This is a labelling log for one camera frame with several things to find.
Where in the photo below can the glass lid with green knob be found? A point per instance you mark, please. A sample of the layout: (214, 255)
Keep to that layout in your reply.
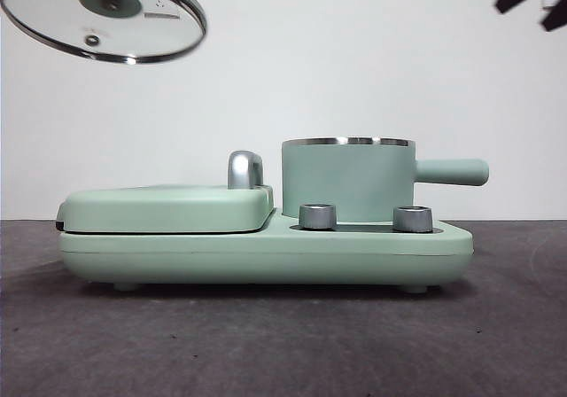
(111, 0)

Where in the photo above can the silver control knob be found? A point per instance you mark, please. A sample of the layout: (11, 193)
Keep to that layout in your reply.
(413, 220)
(317, 217)

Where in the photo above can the mint green griddle cover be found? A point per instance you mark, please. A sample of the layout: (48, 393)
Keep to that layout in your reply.
(164, 211)

